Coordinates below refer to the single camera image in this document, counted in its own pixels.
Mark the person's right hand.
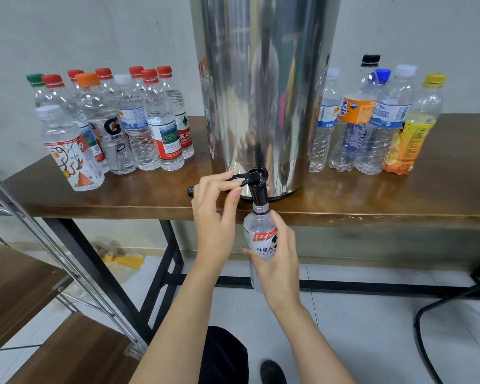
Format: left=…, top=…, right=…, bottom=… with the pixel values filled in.
left=244, top=210, right=302, bottom=312

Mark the person's left hand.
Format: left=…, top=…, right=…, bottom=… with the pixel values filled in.
left=190, top=172, right=245, bottom=274

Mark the white-cap blue-label bottle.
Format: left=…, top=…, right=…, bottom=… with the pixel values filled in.
left=114, top=73, right=161, bottom=171

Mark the orange cap clear plastic bottle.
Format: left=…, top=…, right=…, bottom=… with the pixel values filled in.
left=75, top=73, right=138, bottom=175

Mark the white patterned label plastic bottle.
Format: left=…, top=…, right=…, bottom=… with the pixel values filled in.
left=36, top=105, right=106, bottom=192

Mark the slim blue label plastic bottle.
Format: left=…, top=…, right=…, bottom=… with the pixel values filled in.
left=308, top=68, right=342, bottom=173

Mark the stainless steel water dispenser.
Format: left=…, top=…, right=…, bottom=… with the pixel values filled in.
left=189, top=0, right=342, bottom=201

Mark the orange label black cap bottle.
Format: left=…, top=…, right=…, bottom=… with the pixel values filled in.
left=328, top=54, right=382, bottom=173

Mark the white cap blue label bottle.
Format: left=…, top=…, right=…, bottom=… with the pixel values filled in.
left=355, top=65, right=419, bottom=176

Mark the yellow label plastic bottle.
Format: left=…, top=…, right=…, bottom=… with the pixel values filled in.
left=384, top=73, right=447, bottom=176

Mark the wooden metal shelf rack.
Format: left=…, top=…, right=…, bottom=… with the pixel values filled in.
left=0, top=164, right=149, bottom=384

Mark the blue cap plastic bottle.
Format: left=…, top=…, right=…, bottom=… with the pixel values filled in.
left=344, top=68, right=392, bottom=173

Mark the green label plastic water bottle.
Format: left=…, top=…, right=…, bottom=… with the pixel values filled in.
left=26, top=73, right=48, bottom=107

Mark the person's right forearm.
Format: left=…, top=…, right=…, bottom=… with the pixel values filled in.
left=272, top=303, right=357, bottom=384

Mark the person's left forearm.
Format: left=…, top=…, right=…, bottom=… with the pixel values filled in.
left=130, top=263, right=233, bottom=384

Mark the person's black shoe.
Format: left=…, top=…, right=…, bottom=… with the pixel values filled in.
left=260, top=359, right=287, bottom=384

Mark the person's black trouser leg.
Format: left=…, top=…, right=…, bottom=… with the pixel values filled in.
left=198, top=325, right=249, bottom=384

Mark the yellow debris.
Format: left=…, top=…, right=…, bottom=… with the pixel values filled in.
left=102, top=252, right=147, bottom=269

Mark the black metal table frame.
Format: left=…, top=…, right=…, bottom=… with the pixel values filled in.
left=44, top=218, right=480, bottom=345

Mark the wooden stool with black frame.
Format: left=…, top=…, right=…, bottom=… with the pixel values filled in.
left=413, top=252, right=480, bottom=384

